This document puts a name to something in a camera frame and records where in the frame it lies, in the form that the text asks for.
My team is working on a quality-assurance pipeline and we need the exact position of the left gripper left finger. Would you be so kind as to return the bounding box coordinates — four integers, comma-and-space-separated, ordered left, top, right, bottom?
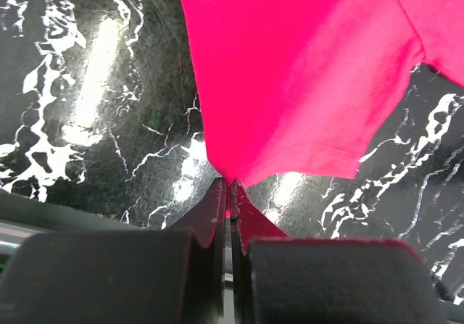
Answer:
162, 178, 227, 323

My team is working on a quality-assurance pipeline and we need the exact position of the red t-shirt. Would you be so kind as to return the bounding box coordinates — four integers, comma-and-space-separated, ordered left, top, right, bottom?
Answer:
175, 0, 464, 220

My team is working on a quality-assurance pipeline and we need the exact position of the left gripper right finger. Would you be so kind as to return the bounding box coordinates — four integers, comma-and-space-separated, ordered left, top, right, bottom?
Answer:
229, 179, 291, 324

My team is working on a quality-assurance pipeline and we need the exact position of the black marbled table mat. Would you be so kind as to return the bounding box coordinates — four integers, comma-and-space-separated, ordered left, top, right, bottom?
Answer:
1, 0, 463, 304

